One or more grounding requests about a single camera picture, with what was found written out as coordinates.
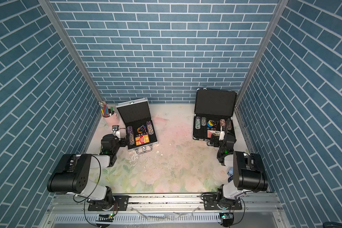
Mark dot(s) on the red white chip stack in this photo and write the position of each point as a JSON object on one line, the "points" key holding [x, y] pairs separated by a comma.
{"points": [[222, 123]]}

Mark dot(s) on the purple chip stack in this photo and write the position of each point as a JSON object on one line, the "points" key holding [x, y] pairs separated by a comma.
{"points": [[150, 128], [131, 135]]}

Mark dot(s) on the pink pen cup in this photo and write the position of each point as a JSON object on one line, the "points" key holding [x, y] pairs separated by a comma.
{"points": [[111, 120]]}

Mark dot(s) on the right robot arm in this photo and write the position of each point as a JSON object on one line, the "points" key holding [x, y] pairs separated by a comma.
{"points": [[248, 175]]}

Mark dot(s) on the pink white card deck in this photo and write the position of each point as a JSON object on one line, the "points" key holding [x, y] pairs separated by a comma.
{"points": [[211, 133]]}

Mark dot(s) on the metal base rail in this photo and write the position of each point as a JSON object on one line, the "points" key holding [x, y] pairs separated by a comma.
{"points": [[169, 210]]}

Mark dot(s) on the orange blue chip stack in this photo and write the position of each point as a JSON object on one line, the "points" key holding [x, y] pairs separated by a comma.
{"points": [[229, 125]]}

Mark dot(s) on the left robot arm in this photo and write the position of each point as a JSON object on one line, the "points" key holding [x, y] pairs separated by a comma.
{"points": [[71, 176]]}

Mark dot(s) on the grey chip stack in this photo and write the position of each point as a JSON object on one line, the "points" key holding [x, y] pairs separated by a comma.
{"points": [[203, 121]]}

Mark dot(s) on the orange card deck box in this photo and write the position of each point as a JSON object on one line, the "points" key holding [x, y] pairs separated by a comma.
{"points": [[142, 139]]}

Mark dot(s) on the purple chip stack left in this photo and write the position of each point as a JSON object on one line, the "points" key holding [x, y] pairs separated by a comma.
{"points": [[131, 135]]}

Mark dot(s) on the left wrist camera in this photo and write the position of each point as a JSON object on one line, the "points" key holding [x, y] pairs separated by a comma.
{"points": [[116, 130]]}

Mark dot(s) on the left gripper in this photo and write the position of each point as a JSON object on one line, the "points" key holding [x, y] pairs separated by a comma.
{"points": [[122, 141]]}

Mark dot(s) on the silver aluminium poker case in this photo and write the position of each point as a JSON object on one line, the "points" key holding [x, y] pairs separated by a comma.
{"points": [[136, 113]]}

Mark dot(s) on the green white chip stack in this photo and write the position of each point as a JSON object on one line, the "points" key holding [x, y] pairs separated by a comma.
{"points": [[197, 122]]}

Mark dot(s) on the colourful triangle dealer button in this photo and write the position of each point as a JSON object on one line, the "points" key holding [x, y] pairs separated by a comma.
{"points": [[142, 129]]}

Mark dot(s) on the purple chip stack right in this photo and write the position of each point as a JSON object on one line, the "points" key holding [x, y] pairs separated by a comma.
{"points": [[150, 128]]}

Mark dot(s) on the yellow blue dealer button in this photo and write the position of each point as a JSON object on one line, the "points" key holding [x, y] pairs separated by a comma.
{"points": [[210, 123]]}

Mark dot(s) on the small light blue object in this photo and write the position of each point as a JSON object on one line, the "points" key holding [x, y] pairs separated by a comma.
{"points": [[230, 172]]}

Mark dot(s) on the black poker case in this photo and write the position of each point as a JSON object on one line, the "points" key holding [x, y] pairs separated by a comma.
{"points": [[214, 105]]}

